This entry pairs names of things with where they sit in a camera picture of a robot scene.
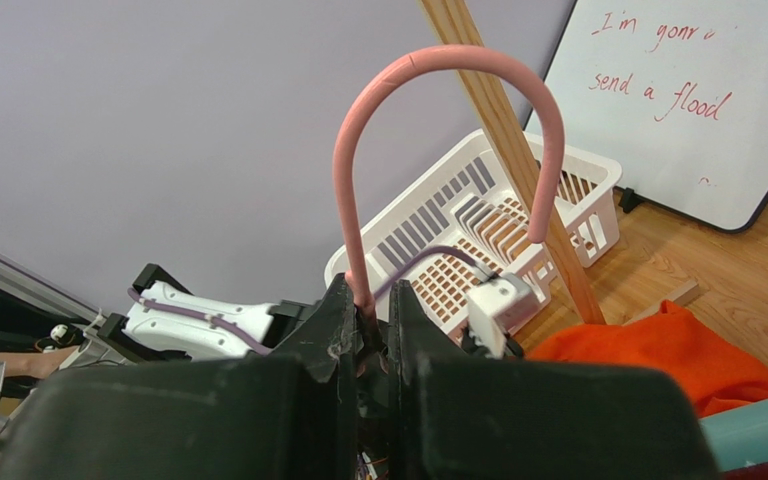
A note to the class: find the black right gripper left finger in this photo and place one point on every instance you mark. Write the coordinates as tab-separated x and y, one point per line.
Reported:
288	415

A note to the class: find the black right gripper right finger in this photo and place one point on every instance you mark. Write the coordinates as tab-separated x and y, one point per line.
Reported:
470	417

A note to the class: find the orange t shirt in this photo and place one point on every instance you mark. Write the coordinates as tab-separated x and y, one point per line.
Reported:
715	375

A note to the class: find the teal plastic hanger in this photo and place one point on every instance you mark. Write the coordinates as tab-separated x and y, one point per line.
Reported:
738	438

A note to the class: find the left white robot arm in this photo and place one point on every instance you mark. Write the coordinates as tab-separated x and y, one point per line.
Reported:
167	322

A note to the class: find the white plastic laundry basket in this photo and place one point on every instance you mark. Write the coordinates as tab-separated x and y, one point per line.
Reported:
466	201

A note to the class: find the white whiteboard red writing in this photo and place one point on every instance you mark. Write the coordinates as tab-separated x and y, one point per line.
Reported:
677	93

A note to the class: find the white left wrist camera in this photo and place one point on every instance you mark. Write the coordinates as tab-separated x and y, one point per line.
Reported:
498	308

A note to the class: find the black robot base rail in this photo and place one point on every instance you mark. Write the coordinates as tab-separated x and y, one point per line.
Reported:
35	343

